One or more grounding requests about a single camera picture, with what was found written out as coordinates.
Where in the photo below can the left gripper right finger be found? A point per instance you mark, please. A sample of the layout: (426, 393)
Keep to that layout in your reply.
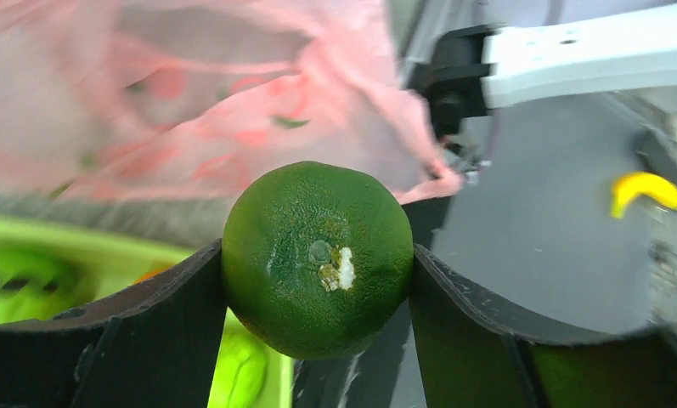
(478, 349)

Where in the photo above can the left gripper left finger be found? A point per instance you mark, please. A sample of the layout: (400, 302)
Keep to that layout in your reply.
(153, 344)

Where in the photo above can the green fake fruit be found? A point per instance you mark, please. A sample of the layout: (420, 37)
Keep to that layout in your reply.
(316, 259)

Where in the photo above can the pink plastic bag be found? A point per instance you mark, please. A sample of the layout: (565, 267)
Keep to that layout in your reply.
(133, 100)

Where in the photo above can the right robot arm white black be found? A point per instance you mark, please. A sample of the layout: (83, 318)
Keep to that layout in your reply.
(475, 70)

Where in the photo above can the orange fake tangerine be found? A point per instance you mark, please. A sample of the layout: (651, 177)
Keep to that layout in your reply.
(151, 273)

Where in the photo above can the green plastic tray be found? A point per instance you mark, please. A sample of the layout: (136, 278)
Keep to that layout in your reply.
(109, 262)

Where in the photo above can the yellow curved object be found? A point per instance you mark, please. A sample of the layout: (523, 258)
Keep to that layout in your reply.
(630, 186)

